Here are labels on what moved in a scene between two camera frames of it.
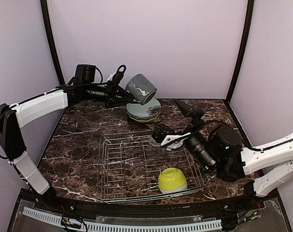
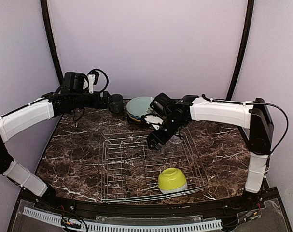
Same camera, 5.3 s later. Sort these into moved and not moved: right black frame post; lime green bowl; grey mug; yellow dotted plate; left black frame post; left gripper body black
Moved: left gripper body black; grey mug
Not moved: right black frame post; yellow dotted plate; lime green bowl; left black frame post
